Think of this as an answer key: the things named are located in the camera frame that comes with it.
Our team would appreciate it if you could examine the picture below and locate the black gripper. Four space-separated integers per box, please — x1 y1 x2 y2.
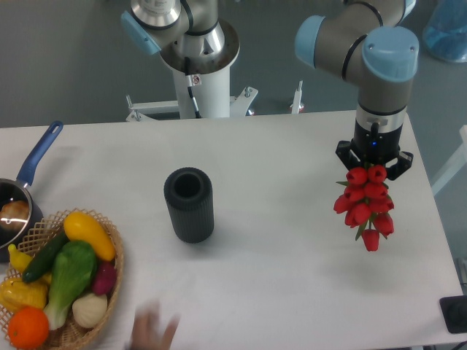
335 110 414 180

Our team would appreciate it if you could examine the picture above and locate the red tulip bouquet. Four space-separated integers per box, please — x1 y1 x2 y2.
333 164 394 252

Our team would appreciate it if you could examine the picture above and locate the dark grey ribbed vase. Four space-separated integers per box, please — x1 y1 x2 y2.
163 167 215 244

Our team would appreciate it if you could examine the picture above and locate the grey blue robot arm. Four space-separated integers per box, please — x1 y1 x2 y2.
120 1 419 180

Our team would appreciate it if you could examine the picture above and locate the person's hand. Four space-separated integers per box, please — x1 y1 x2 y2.
126 300 180 350

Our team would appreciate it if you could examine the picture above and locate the blue plastic bag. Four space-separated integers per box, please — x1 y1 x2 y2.
422 0 466 63

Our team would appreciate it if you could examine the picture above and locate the black device at edge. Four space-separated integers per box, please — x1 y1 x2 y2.
439 295 466 334

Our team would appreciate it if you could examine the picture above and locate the purple red radish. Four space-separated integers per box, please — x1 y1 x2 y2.
91 262 117 295

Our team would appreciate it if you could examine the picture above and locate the yellow squash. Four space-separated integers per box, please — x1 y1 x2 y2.
63 211 116 262

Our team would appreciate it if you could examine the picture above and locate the green lettuce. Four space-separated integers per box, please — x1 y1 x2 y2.
44 241 97 331

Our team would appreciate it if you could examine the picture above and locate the white garlic bulb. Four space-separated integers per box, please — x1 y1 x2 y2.
72 292 107 329

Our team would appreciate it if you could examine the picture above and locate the green cucumber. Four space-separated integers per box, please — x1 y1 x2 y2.
22 231 69 283

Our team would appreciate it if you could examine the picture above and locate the woven wicker basket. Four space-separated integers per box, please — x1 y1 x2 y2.
16 208 124 349

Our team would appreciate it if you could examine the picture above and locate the bread roll in pot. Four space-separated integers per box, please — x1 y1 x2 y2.
1 201 29 233

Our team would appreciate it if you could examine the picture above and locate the small yellow pepper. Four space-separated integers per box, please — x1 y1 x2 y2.
7 244 52 285

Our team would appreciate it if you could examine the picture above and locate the yellow corn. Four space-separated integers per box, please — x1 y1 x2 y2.
1 278 48 313

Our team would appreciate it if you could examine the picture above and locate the orange fruit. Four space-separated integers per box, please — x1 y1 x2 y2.
7 307 49 349

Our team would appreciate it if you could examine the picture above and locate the white frame at right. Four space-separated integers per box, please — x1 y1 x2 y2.
431 125 466 196

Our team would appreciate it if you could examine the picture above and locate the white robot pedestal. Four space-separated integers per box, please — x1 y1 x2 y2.
126 20 258 122

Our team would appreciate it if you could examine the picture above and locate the black cable on pedestal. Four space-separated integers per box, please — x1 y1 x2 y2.
183 56 202 119

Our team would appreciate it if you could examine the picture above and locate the blue handled saucepan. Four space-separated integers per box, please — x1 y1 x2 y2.
1 121 63 263

